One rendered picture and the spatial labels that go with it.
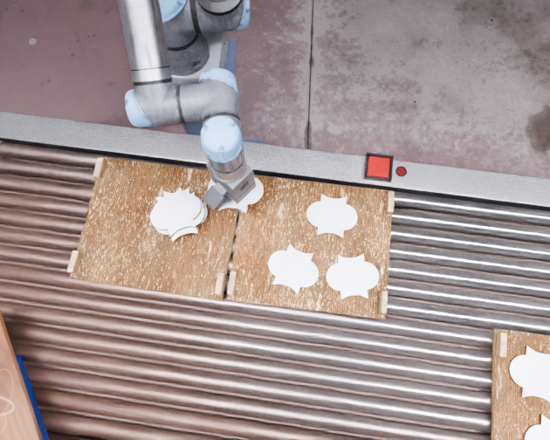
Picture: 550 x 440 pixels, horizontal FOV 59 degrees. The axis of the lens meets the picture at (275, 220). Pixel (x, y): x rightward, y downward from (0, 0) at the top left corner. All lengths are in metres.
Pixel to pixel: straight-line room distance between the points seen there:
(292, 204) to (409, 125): 1.32
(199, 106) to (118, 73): 1.80
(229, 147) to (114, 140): 0.65
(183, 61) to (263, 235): 0.53
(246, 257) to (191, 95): 0.49
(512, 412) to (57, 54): 2.58
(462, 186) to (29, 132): 1.26
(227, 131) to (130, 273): 0.57
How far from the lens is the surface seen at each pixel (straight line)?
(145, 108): 0.99
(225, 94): 0.97
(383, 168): 1.39
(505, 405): 1.37
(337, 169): 1.39
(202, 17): 1.33
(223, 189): 1.11
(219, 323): 1.29
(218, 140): 0.90
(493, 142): 2.63
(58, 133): 1.57
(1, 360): 1.33
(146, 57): 0.98
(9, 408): 1.32
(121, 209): 1.39
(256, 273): 1.28
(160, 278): 1.32
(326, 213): 1.31
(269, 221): 1.31
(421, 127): 2.55
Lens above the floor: 2.20
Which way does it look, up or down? 74 degrees down
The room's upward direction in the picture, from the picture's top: 4 degrees counter-clockwise
